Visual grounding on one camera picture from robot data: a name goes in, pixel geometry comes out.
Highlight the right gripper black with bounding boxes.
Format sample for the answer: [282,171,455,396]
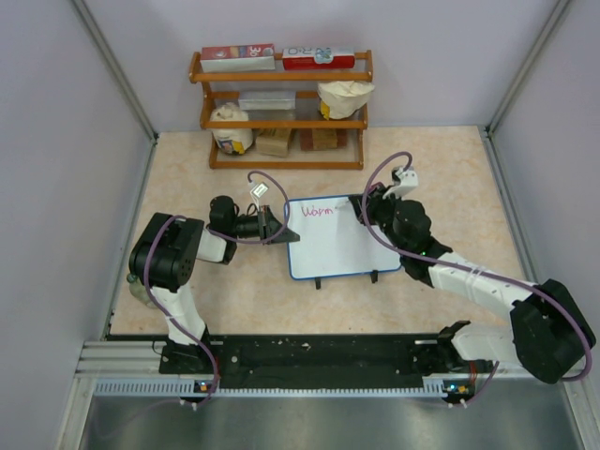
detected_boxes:
[351,185,410,255]

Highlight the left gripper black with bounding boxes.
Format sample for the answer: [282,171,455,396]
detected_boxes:
[229,204,299,245]

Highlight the blue framed whiteboard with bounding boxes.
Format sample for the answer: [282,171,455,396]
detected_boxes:
[288,195,401,280]

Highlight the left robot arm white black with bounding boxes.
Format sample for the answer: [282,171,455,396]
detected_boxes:
[128,196,300,375]

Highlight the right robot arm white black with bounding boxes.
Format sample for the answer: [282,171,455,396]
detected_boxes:
[349,185,596,383]

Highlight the tan brown block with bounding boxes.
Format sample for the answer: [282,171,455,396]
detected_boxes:
[255,128,293,158]

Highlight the reddish brown block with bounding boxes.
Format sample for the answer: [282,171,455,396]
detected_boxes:
[299,128,348,152]

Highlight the white flour bag lower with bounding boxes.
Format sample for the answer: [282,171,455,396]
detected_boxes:
[210,102,254,155]

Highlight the wooden three-tier shelf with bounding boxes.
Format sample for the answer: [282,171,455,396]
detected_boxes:
[188,50,373,171]

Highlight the cream paper bag upper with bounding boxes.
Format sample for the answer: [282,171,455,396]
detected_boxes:
[317,81,375,120]

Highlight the clear glass bottle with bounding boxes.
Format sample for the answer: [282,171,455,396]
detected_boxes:
[126,273,157,309]

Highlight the red white box right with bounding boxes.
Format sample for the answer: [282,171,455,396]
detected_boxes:
[281,46,356,70]

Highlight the red white box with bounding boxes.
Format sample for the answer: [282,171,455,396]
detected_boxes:
[281,46,356,70]
[200,43,276,73]

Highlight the red white box left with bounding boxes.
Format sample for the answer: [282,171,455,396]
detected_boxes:
[200,43,276,73]

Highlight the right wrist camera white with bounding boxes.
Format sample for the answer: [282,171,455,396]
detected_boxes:
[382,167,419,199]

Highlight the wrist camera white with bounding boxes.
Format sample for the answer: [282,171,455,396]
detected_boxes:
[249,182,269,205]
[382,167,419,199]

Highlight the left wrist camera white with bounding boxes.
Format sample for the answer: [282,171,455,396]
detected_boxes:
[249,182,269,205]

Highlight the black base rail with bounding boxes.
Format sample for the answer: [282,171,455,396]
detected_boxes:
[105,332,470,390]

